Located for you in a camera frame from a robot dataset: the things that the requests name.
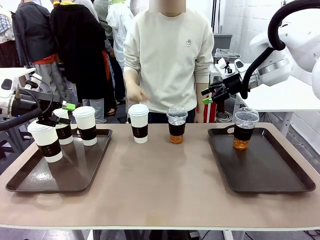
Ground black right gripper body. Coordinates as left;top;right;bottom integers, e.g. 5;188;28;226
221;73;245;98

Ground person's left hand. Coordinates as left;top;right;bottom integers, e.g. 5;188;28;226
195;104;206;124

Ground clear plastic iced coffee cup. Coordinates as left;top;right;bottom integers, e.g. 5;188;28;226
233;107;260;151
166;104;189;145

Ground grey green hanging garment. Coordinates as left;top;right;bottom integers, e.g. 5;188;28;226
93;0;115;41

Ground brown plastic tray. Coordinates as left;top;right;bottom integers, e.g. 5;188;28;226
5;124;113;193
207;124;316;193

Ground dark grey hanging jacket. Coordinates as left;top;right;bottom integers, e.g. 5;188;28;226
11;1;57;67

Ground coiled white cable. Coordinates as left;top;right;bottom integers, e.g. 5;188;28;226
216;111;236;123

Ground black right arm cable sleeve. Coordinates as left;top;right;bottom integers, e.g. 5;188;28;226
240;0;320;100

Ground person in cream sweater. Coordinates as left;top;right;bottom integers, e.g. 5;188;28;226
123;0;215;124

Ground person's right hand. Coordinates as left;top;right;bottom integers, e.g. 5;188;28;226
124;81;151;103

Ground black vertical poles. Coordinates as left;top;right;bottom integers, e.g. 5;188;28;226
211;0;223;35

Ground orange red cloth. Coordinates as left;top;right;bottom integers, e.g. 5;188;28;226
33;53;61;65

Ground large white side table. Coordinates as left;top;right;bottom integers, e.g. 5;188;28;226
214;62;320;138

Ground white lidded paper cup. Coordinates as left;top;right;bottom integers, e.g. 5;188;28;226
127;103;150;145
26;121;64;164
72;105;98;147
52;108;74;146

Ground white hanging jacket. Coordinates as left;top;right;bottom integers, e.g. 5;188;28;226
106;0;135;66

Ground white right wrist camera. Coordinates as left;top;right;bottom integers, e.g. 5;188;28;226
215;57;235;76

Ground patterned hanging cloth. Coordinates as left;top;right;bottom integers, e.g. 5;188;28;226
0;4;16;42

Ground cream-sleeved left forearm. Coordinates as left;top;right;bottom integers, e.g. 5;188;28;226
194;44;215;106

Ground grey tray with items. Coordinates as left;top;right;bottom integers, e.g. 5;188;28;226
212;48;241;60

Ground black left arm cable sleeve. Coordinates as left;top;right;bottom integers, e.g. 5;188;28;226
0;108;43;132

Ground cream-sleeved right forearm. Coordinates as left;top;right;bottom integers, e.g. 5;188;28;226
123;37;141;83

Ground grey plastic bin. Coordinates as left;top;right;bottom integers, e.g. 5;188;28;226
212;33;233;51

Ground small white side table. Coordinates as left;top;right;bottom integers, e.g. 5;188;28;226
0;67;36;85

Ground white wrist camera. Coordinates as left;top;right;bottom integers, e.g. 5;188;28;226
23;73;44;90
215;57;235;76

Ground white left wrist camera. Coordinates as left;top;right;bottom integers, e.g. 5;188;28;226
23;73;44;90

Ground black arm cable sleeve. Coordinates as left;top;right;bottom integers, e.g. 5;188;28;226
0;108;43;132
240;0;320;100

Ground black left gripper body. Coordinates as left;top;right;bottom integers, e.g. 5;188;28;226
10;90;44;118

